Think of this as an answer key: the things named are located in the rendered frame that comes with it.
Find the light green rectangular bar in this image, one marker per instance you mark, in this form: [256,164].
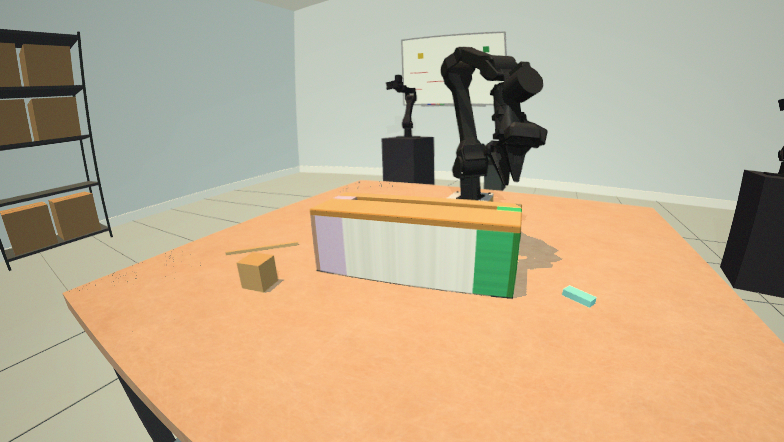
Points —
[579,296]

